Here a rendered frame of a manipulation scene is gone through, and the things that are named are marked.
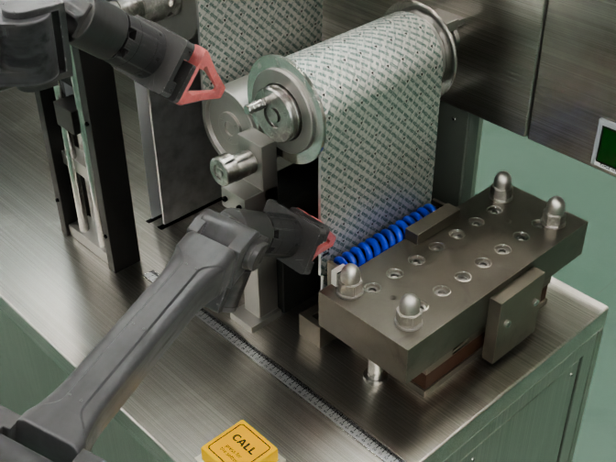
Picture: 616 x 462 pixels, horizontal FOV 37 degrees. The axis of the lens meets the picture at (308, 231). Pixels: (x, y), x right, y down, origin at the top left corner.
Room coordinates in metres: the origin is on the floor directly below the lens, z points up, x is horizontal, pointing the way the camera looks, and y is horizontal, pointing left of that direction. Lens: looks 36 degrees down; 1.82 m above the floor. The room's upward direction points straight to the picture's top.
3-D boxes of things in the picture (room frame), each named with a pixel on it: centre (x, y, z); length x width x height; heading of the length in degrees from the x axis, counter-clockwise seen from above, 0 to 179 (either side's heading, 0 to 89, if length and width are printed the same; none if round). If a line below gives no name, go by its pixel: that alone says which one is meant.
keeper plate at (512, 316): (0.98, -0.29, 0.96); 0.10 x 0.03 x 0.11; 133
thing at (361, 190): (1.10, -0.10, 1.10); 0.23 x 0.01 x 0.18; 133
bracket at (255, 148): (1.06, 0.08, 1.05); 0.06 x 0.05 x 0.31; 133
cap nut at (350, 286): (0.96, -0.06, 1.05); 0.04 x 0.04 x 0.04
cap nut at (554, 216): (1.12, -0.36, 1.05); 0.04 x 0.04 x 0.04
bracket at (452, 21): (1.26, -0.19, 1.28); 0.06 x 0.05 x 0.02; 133
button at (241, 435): (0.78, 0.09, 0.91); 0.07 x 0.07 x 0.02; 43
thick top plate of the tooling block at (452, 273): (1.04, -0.21, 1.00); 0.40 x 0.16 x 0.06; 133
